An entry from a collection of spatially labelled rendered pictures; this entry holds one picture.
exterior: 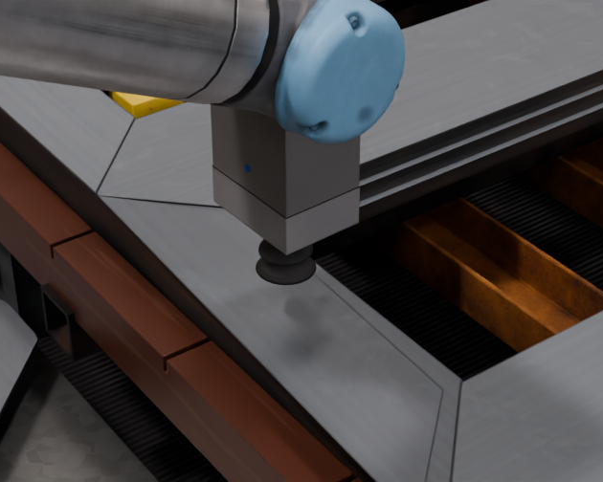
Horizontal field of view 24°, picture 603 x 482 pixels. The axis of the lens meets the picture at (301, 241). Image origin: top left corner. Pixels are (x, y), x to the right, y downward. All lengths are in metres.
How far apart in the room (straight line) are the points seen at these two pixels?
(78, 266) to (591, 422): 0.44
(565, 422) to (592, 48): 0.55
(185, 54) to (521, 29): 0.84
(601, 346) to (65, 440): 0.46
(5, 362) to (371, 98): 0.61
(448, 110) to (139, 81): 0.68
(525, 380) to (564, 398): 0.03
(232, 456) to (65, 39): 0.48
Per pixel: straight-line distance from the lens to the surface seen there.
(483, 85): 1.32
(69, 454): 1.19
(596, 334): 1.02
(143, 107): 1.40
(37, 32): 0.58
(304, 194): 0.91
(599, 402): 0.97
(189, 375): 1.03
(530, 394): 0.96
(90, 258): 1.15
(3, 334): 1.26
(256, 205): 0.93
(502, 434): 0.93
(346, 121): 0.69
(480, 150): 1.28
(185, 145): 1.22
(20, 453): 1.20
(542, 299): 1.35
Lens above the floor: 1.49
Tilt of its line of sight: 35 degrees down
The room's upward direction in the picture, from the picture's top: straight up
